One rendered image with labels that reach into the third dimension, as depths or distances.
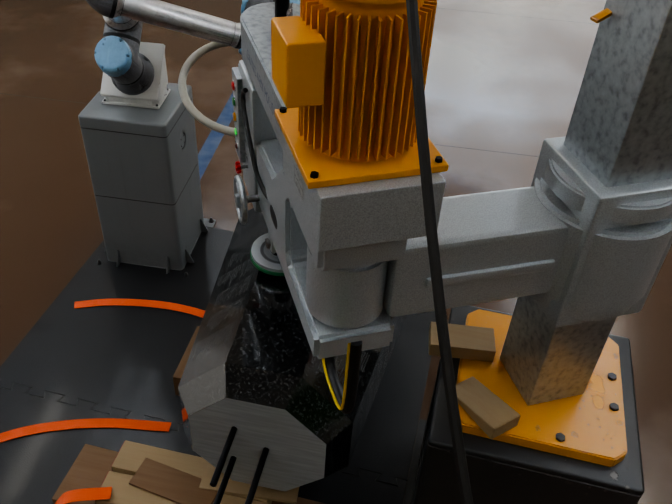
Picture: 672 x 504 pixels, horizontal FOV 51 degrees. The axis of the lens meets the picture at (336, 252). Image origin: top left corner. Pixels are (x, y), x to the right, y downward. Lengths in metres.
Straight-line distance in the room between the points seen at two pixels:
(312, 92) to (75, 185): 3.25
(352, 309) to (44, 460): 1.74
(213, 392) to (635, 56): 1.45
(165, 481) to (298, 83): 1.73
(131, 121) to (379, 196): 2.05
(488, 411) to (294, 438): 0.58
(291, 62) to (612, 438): 1.45
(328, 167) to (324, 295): 0.37
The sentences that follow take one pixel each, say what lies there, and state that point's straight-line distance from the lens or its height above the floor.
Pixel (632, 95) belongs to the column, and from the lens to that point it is 1.59.
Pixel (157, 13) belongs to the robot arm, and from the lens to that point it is 2.61.
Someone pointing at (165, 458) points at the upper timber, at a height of 0.21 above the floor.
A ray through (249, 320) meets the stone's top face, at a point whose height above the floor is 0.80.
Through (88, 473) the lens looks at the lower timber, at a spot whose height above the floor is 0.11.
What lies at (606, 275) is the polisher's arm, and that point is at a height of 1.35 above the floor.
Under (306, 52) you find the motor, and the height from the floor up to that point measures 1.92.
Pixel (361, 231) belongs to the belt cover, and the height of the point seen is 1.59.
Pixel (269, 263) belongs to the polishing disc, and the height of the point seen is 0.86.
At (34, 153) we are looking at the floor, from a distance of 4.77.
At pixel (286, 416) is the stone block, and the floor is 0.72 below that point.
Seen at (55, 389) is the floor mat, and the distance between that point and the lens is 3.25.
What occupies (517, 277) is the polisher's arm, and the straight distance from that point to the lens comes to 1.74.
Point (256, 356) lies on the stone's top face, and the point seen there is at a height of 0.80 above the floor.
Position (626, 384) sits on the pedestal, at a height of 0.74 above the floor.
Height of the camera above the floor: 2.42
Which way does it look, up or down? 40 degrees down
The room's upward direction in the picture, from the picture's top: 4 degrees clockwise
